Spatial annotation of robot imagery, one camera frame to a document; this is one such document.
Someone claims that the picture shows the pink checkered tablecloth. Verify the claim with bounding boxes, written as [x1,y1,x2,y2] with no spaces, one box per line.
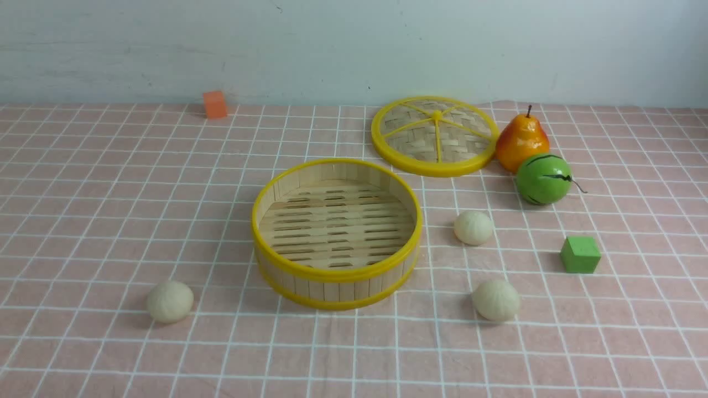
[1,103,707,397]

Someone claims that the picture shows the orange yellow toy pear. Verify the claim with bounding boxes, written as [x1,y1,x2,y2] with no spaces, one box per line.
[495,105,550,174]

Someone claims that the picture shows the green cube block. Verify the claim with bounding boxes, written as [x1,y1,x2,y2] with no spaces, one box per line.
[560,236,602,274]

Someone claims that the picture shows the yellow-rimmed woven steamer lid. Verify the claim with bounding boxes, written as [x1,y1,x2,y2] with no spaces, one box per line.
[370,96,500,178]

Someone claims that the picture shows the green toy watermelon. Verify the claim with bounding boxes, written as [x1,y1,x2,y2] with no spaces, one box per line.
[516,152,587,206]

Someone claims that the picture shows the yellow-rimmed bamboo steamer tray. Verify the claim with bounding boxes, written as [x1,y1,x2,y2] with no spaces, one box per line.
[251,158,425,311]

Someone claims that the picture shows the orange cube block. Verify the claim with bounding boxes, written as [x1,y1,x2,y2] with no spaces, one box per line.
[202,91,228,120]

